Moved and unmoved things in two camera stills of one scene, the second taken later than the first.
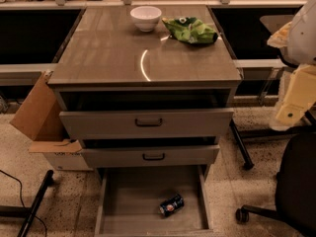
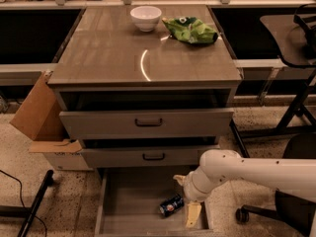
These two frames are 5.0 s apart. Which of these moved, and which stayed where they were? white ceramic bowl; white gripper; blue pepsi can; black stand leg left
Moved: white gripper
Stayed: white ceramic bowl; blue pepsi can; black stand leg left
